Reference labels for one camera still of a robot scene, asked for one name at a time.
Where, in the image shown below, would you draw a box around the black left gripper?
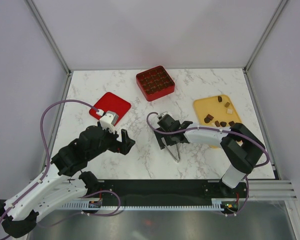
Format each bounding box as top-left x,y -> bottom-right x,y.
87,121 -> 135,161

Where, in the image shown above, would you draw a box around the metal tongs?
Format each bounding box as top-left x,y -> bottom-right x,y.
161,137 -> 181,163

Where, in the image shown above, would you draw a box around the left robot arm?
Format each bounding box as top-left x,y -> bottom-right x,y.
0,125 -> 136,238

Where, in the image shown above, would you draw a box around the dark round chocolate left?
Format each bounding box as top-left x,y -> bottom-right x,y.
204,117 -> 211,124

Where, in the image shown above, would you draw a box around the brown square chocolate left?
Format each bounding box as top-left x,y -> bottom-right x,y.
206,114 -> 214,120

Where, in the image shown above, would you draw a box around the red compartment chocolate box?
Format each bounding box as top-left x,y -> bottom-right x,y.
136,65 -> 175,102

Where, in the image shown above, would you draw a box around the dark heart chocolate middle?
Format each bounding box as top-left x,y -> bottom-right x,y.
220,121 -> 227,127

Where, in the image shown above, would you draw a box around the dark square chocolate right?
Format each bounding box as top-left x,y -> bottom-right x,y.
228,121 -> 235,127

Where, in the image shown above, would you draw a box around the white chocolate upper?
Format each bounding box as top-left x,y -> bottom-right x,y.
227,108 -> 233,114

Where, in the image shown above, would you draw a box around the red box lid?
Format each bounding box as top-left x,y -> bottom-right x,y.
94,92 -> 131,126

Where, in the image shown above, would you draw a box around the yellow tray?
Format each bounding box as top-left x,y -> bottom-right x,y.
192,94 -> 244,150

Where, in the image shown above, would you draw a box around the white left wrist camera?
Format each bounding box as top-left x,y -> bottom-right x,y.
99,111 -> 119,130

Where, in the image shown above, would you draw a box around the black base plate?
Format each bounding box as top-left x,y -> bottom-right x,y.
96,179 -> 247,206

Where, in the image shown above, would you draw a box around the white slotted cable duct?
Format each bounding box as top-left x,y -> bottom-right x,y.
58,198 -> 239,211

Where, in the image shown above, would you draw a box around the aluminium front rail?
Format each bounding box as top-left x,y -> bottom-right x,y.
249,179 -> 297,201

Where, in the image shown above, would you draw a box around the aluminium frame left post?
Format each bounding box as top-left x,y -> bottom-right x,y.
24,0 -> 72,76

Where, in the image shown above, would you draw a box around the aluminium frame post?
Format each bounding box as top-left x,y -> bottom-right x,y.
24,0 -> 72,76
242,0 -> 290,75

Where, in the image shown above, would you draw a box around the aluminium frame right post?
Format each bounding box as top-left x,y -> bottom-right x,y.
242,0 -> 290,75

